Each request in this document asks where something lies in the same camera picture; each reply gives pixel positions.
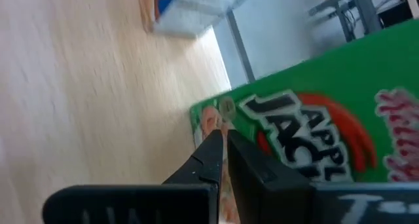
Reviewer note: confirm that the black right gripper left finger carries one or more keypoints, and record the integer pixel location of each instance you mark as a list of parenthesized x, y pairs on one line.
[(209, 158)]

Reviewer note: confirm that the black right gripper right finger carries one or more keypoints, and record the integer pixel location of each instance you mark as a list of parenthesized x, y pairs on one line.
[(262, 184)]

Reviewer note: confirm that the green Apple Jacks cereal box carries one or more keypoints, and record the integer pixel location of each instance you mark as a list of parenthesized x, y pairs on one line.
[(327, 86)]

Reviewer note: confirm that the blue Frosted Flakes cereal box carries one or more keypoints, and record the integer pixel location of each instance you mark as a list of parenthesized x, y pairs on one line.
[(183, 11)]

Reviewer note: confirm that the wooden top background desk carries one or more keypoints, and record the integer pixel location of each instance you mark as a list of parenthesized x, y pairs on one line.
[(353, 11)]

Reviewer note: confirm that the black metal shelf end frame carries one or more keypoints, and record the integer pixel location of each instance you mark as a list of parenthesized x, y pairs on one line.
[(240, 47)]

